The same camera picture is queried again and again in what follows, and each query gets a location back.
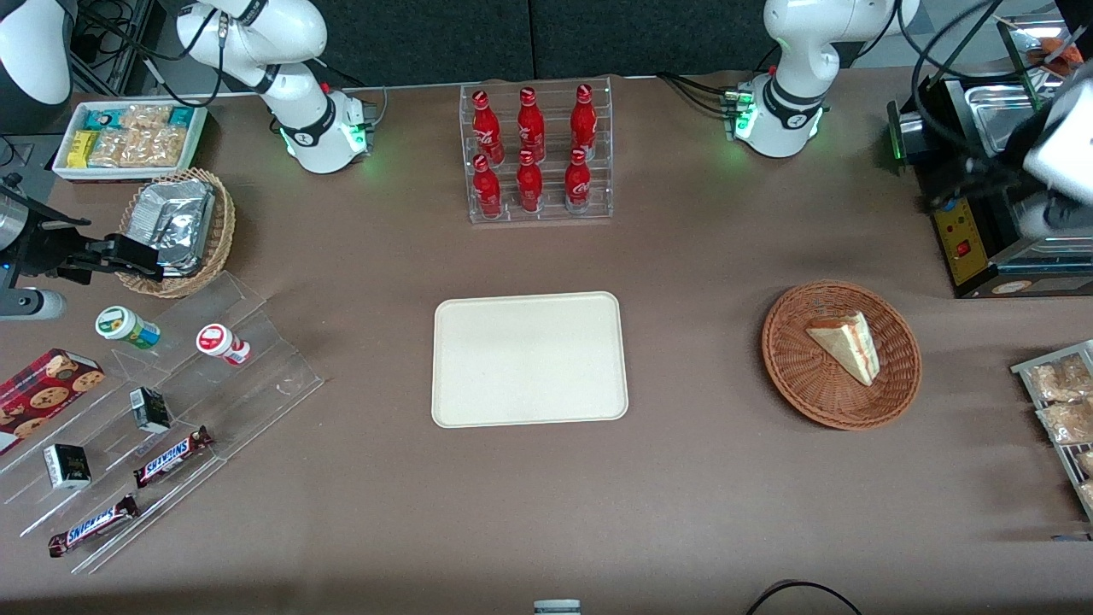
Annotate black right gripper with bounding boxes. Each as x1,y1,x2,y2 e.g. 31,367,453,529
0,203,165,288

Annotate white snack tray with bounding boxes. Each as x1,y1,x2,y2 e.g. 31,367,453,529
52,100,209,183

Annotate light tan wicker basket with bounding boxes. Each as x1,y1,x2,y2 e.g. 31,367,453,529
116,167,237,299

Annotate cream plastic tray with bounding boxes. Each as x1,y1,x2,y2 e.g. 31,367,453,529
431,291,630,429

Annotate brown wicker basket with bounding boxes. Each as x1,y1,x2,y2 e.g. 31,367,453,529
761,280,924,431

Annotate triangular wrapped sandwich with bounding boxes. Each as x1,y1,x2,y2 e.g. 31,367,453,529
806,310,881,388

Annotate black sandwich press machine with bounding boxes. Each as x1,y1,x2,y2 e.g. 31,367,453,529
886,15,1093,299

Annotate grey snack tray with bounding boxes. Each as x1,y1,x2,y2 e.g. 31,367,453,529
1010,339,1093,523

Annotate green lidded cup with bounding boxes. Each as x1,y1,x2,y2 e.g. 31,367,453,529
94,305,161,351

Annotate silver foil packs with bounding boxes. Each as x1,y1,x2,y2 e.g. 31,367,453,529
125,179,217,278

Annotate clear cracker packet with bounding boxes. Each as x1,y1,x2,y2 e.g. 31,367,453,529
124,126,188,168
119,103,172,132
89,128,130,168

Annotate yellow snack packet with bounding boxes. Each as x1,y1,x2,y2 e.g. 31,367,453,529
66,129,100,169

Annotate red lidded cup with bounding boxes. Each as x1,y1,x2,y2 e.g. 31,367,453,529
196,323,253,367

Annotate red cookie box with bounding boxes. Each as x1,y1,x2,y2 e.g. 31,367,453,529
0,348,107,456

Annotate small black carton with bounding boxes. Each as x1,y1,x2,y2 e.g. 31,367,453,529
43,443,92,491
129,386,173,435

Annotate clear acrylic stepped stand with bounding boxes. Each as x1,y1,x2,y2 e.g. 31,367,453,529
0,271,326,576

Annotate Snickers bar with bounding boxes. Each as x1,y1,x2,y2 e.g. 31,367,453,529
132,425,215,489
47,494,141,559

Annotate red cola bottle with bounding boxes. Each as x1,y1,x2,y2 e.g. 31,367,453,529
570,83,599,159
471,154,504,220
515,149,545,214
517,87,547,161
564,147,593,213
471,90,502,163

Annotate clear acrylic bottle rack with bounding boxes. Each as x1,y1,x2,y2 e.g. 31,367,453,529
459,76,615,226

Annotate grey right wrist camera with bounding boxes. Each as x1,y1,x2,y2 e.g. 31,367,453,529
0,289,67,322

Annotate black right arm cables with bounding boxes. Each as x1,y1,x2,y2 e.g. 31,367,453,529
75,0,225,108

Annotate black left arm base cables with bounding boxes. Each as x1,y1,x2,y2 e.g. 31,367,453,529
656,72,745,118

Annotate black cable loop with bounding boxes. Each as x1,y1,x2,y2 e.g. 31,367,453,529
745,580,864,615

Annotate black left arm hanging cables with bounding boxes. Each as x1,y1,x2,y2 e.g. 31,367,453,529
895,0,1010,131

